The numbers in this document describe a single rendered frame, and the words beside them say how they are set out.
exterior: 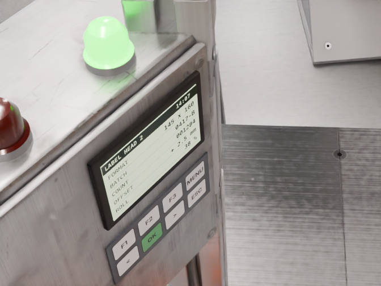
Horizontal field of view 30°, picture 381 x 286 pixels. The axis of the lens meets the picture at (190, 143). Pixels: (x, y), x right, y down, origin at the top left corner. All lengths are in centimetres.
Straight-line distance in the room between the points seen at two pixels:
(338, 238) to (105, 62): 76
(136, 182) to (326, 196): 75
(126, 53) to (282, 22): 105
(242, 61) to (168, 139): 94
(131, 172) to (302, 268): 69
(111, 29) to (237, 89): 92
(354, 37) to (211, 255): 83
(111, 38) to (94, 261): 13
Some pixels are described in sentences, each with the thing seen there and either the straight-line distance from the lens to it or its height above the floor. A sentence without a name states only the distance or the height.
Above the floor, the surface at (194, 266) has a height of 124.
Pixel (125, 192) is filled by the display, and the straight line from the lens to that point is 38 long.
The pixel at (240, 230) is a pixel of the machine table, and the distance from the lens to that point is 107.
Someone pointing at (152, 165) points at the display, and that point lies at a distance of 38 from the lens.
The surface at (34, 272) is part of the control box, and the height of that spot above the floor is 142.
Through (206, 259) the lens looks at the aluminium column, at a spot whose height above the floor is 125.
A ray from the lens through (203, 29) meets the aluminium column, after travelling 38.
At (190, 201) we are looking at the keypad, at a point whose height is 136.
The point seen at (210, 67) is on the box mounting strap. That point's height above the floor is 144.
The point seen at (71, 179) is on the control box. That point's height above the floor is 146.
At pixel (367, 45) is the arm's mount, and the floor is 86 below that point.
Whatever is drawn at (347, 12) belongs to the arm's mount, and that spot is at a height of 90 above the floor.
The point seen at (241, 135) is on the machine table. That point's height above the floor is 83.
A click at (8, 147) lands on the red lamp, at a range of 33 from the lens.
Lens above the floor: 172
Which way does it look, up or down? 49 degrees down
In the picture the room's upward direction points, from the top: 5 degrees counter-clockwise
